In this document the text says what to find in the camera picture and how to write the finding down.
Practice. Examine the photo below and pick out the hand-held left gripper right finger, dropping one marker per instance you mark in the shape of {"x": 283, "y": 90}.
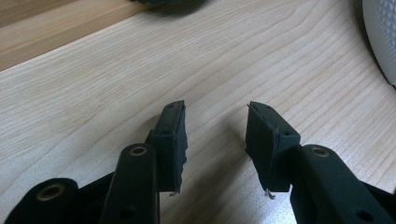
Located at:
{"x": 267, "y": 146}

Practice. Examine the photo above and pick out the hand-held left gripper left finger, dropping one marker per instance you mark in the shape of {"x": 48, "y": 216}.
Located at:
{"x": 171, "y": 146}

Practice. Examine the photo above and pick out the black shoe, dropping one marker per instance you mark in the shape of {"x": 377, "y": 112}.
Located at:
{"x": 168, "y": 1}

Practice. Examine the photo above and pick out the black white canvas sneaker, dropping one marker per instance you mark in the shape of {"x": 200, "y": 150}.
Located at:
{"x": 384, "y": 34}

